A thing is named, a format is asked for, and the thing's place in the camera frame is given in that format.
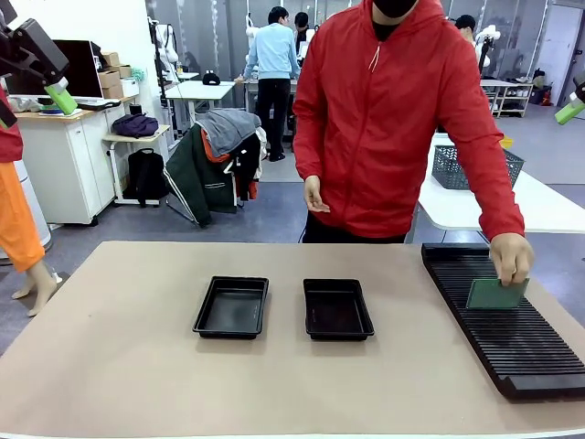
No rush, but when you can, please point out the small wooden rolling desk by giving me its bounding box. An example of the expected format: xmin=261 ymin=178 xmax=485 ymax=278
xmin=102 ymin=123 xmax=171 ymax=206

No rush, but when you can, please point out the grey workbench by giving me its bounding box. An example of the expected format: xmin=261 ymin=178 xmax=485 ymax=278
xmin=235 ymin=76 xmax=301 ymax=138

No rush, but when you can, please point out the grey mesh plastic basket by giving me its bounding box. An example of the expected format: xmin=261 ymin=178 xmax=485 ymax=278
xmin=431 ymin=145 xmax=526 ymax=191

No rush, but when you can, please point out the red sleeved right forearm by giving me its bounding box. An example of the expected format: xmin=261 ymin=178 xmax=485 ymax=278
xmin=292 ymin=109 xmax=333 ymax=182

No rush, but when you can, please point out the mannequin in orange trousers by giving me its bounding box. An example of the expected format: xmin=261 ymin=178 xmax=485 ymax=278
xmin=0 ymin=86 xmax=59 ymax=317

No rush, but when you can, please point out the black slotted board rack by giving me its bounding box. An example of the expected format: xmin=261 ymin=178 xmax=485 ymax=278
xmin=420 ymin=241 xmax=585 ymax=402

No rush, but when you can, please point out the person in light blue sweater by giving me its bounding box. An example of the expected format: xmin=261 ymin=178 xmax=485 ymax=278
xmin=240 ymin=6 xmax=302 ymax=163

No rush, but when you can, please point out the black monitor screen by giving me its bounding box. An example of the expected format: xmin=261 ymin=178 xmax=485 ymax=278
xmin=52 ymin=39 xmax=105 ymax=100

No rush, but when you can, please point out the person in beige shirt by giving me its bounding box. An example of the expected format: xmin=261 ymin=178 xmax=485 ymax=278
xmin=454 ymin=14 xmax=479 ymax=47

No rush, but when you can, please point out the person in red jacket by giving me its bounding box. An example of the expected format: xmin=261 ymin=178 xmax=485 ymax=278
xmin=292 ymin=0 xmax=527 ymax=244

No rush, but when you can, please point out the low wooden shelf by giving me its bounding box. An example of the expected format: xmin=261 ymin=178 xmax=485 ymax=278
xmin=479 ymin=80 xmax=535 ymax=118

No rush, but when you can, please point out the white office desk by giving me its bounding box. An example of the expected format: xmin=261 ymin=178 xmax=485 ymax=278
xmin=164 ymin=80 xmax=237 ymax=138

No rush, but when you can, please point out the person's right hand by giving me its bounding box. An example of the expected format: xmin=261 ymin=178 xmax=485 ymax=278
xmin=303 ymin=175 xmax=332 ymax=214

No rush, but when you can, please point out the black plastic ESD tray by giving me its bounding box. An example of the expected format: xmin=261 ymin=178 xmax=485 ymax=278
xmin=303 ymin=277 xmax=376 ymax=342
xmin=191 ymin=274 xmax=271 ymax=340

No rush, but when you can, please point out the purple bag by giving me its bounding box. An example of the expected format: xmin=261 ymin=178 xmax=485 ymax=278
xmin=112 ymin=112 xmax=160 ymax=139

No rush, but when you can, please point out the green perforated circuit board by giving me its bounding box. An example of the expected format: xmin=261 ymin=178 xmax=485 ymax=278
xmin=465 ymin=277 xmax=531 ymax=312

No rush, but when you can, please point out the pile of coats on chair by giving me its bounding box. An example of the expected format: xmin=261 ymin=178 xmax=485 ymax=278
xmin=164 ymin=108 xmax=267 ymax=229

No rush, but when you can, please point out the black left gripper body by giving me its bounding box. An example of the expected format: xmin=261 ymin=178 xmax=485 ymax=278
xmin=0 ymin=17 xmax=70 ymax=87

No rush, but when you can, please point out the person's left hand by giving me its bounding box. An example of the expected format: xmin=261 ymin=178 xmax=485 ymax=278
xmin=489 ymin=232 xmax=536 ymax=288

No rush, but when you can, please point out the red sleeved left forearm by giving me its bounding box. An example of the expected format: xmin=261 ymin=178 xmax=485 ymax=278
xmin=461 ymin=132 xmax=527 ymax=242

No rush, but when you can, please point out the white side table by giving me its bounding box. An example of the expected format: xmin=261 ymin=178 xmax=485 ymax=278
xmin=418 ymin=132 xmax=585 ymax=234

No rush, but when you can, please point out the black backpack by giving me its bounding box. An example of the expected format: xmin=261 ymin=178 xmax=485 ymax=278
xmin=125 ymin=147 xmax=169 ymax=208

